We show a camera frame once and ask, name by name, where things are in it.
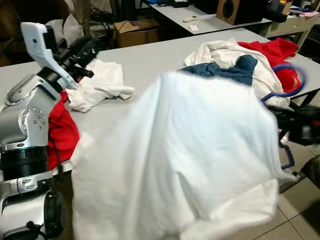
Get purple plastic hanger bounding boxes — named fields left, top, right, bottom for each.
left=260, top=62, right=307, bottom=172

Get blue denim garment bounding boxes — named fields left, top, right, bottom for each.
left=182, top=54, right=259, bottom=87

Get white shirt with black print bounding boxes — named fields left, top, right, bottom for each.
left=70, top=71, right=301, bottom=240

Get grey pillow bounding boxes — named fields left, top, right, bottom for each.
left=56, top=19, right=85, bottom=46

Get crumpled white garment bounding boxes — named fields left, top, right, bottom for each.
left=65, top=60, right=136, bottom=113

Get brown cardboard box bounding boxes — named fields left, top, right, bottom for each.
left=114, top=19, right=161, bottom=48

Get grey table with black legs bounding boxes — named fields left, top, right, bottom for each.
left=0, top=27, right=320, bottom=193

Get red garment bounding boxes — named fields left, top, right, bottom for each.
left=237, top=37, right=303, bottom=93
left=47, top=92, right=81, bottom=171

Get wooden loudspeaker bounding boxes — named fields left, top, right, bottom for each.
left=216, top=0, right=266, bottom=26

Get white desk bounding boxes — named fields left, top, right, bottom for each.
left=147, top=2, right=281, bottom=37

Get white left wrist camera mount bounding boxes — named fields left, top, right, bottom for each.
left=20, top=21, right=78, bottom=91

